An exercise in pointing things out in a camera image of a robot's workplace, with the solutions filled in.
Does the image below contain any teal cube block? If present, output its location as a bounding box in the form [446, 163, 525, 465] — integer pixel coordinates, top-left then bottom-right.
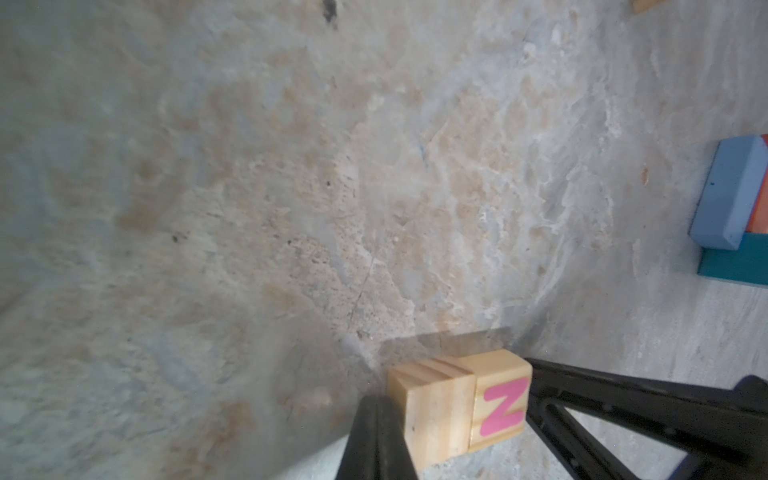
[698, 233, 768, 287]

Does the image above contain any orange-red rectangular block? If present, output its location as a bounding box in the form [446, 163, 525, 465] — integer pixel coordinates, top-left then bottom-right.
[746, 171, 768, 234]

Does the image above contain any light blue rectangular block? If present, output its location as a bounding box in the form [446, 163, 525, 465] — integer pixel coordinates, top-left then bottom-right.
[689, 135, 767, 251]

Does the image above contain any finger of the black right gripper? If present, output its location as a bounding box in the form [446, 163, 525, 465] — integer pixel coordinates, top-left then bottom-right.
[526, 359, 767, 479]

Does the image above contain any wood letter N block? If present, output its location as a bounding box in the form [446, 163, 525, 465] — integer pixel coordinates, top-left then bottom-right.
[459, 349, 533, 452]

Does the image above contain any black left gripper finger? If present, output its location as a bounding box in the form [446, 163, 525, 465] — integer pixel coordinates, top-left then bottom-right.
[335, 395, 418, 480]

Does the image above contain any plain wood grooved block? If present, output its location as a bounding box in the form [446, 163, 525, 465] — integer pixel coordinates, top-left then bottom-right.
[386, 357, 476, 472]

